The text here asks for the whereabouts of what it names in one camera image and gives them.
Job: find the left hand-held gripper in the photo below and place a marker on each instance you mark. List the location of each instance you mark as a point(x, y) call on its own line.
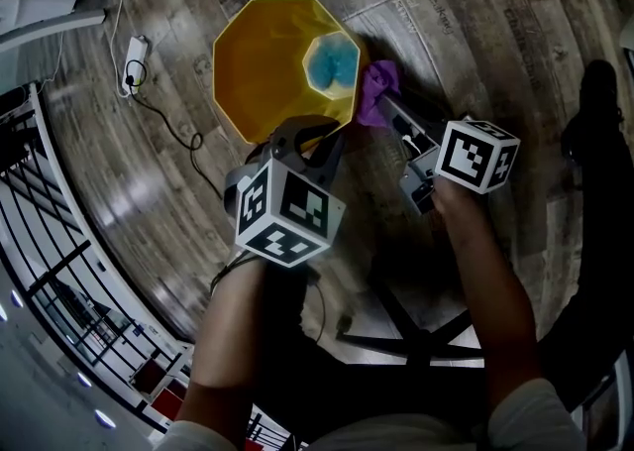
point(282, 211)

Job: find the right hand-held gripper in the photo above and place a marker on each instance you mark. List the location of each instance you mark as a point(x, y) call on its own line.
point(475, 156)

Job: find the purple cloth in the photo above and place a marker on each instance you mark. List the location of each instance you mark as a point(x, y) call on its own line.
point(376, 92)

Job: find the yellow plastic bucket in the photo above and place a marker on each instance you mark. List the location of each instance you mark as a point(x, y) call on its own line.
point(257, 67)

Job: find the person's right forearm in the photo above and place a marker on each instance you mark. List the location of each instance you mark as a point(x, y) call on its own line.
point(490, 300)

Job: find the person's left forearm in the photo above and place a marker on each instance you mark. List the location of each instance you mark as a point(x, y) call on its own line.
point(223, 340)

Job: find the blue crumpled wad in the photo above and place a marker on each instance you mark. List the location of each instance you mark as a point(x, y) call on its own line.
point(332, 65)

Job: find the black wrist band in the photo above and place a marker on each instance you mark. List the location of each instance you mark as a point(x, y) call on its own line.
point(233, 268)

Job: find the person's black right shoe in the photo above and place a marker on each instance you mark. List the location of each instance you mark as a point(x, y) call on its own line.
point(599, 87)

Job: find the white power strip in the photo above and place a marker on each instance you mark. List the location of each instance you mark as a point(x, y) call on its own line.
point(135, 62)

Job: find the person's right leg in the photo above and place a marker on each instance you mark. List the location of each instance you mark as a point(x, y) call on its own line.
point(599, 241)

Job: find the dark red box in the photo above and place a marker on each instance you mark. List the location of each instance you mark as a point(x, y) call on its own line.
point(147, 377)

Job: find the black metal railing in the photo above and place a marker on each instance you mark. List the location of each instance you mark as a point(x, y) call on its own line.
point(49, 260)

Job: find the red board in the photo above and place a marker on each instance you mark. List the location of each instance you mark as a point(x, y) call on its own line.
point(168, 400)

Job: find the person's white shirt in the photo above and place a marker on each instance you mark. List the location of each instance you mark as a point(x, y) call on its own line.
point(535, 419)

